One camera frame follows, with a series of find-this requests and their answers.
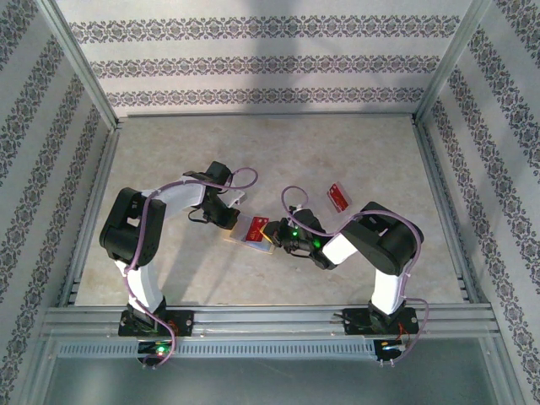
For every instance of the red packet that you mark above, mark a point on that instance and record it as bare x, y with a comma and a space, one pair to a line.
348, 196

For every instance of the aluminium side rail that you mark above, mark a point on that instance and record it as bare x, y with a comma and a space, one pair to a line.
428, 147
104, 169

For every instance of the aluminium front rail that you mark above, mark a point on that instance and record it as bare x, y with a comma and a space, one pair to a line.
274, 320

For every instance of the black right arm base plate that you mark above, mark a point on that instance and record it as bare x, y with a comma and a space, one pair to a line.
352, 327

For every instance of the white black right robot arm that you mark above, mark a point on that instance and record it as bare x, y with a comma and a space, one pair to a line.
337, 251

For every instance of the aluminium frame post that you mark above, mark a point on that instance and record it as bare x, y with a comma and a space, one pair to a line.
81, 63
448, 63

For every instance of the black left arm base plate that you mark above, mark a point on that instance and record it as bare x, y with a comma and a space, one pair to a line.
185, 322

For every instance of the beige card holder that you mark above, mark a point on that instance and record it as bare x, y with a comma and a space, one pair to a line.
241, 232

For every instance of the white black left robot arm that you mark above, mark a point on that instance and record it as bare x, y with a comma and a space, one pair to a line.
181, 200

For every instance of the aluminium back rail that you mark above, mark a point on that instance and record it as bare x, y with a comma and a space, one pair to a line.
270, 115

